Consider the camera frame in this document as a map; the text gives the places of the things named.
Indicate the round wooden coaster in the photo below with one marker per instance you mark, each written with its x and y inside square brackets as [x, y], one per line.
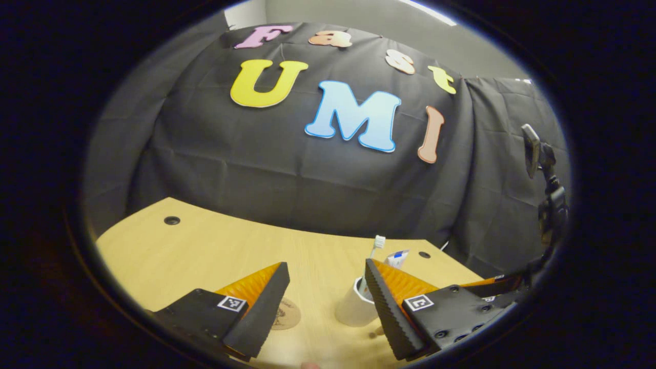
[288, 315]

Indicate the white toothbrush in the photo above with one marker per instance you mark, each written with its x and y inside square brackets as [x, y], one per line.
[379, 241]

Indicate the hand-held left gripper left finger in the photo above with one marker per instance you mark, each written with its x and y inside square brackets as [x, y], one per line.
[261, 312]

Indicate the wooden desktop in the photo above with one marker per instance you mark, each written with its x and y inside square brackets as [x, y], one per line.
[195, 256]

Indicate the white cup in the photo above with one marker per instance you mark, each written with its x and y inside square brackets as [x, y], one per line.
[352, 308]

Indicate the black backdrop cloth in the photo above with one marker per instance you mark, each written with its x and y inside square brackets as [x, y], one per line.
[307, 179]

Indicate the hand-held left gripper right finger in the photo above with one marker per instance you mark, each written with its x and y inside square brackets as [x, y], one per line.
[389, 318]

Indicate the white toothpaste tube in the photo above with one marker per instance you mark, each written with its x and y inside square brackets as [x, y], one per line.
[397, 259]

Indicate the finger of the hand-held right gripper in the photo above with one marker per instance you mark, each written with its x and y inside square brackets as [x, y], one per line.
[499, 282]
[512, 297]

